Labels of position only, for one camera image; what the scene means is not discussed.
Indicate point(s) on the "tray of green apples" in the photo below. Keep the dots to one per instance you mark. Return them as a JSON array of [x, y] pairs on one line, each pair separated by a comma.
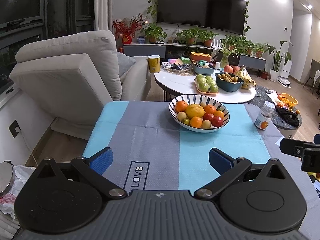
[[205, 84]]

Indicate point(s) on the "glass jar orange label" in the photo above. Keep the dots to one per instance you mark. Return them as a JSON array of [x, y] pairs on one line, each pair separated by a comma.
[[265, 115]]

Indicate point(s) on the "small orange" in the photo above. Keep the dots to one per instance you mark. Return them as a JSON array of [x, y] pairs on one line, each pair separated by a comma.
[[219, 113]]

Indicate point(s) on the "blue grey striped tablecloth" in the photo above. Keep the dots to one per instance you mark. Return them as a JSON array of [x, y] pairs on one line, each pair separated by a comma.
[[152, 151]]

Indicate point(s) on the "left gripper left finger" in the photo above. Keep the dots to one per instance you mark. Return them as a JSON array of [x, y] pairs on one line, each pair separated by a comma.
[[90, 170]]

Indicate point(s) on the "red apple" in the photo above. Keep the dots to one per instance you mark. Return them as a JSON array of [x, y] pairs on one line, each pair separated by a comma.
[[228, 69]]

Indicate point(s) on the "beige sofa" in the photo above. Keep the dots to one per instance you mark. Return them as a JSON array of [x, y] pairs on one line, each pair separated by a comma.
[[73, 77]]

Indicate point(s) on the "white robot vacuum dock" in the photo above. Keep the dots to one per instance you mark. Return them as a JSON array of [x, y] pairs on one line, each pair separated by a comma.
[[284, 71]]

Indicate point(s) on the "grey cushion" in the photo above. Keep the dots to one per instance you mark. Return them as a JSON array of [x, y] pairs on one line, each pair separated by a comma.
[[125, 63]]

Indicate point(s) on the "red tomato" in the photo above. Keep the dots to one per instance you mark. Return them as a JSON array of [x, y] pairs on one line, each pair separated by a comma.
[[208, 116], [217, 121]]

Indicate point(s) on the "large front orange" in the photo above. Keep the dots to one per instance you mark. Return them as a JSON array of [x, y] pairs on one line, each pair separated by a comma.
[[181, 106]]

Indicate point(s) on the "tall leafy floor plant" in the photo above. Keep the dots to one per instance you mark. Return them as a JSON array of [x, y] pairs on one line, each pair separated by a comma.
[[278, 57]]

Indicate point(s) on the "white blue striped bowl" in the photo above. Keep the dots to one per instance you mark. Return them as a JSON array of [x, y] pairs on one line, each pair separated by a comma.
[[197, 99]]

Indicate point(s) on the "light blue snack basket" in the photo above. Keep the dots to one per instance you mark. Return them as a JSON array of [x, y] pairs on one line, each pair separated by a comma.
[[203, 70]]

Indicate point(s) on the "dark teal longan bowl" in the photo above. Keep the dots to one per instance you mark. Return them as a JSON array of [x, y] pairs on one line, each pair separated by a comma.
[[228, 82]]

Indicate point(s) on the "potted plant left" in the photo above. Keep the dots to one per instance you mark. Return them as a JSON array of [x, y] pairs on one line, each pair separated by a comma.
[[154, 33]]

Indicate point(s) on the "red flower arrangement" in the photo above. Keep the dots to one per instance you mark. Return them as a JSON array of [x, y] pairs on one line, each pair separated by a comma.
[[125, 29]]

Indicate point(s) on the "white oval coffee table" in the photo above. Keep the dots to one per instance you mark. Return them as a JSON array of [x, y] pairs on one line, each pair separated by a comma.
[[175, 84]]

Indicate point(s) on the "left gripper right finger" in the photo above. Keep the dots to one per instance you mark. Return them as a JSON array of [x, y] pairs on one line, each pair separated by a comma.
[[231, 171]]

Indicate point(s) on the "wall power socket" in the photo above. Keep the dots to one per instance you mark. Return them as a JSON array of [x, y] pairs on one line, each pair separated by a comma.
[[14, 129]]

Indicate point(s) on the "tv cabinet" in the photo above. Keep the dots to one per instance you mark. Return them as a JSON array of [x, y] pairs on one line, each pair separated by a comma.
[[175, 50]]

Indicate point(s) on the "black television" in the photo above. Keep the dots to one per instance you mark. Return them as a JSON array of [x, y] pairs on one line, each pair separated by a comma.
[[224, 15]]

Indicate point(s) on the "vase with green plant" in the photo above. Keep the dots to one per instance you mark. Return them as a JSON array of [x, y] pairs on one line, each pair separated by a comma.
[[227, 51]]

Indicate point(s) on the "metal lid glass jar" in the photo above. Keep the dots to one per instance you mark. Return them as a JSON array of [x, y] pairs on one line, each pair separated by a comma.
[[7, 177]]

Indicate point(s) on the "banana bunch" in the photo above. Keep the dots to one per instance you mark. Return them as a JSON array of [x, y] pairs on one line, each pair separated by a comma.
[[244, 75]]

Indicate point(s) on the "orange box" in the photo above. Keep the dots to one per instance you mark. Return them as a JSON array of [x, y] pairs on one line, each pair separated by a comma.
[[200, 56]]

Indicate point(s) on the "small green fruit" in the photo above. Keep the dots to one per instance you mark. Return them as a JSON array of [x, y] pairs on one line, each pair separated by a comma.
[[186, 121]]

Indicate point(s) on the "dark marble round table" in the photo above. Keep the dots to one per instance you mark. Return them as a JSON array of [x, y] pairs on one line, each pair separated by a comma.
[[287, 130]]

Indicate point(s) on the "yellow fruit basket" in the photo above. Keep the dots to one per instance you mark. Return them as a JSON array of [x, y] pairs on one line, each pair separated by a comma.
[[288, 100]]

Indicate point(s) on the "yellow tin can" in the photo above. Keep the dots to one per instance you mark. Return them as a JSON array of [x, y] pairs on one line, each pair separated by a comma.
[[154, 63]]

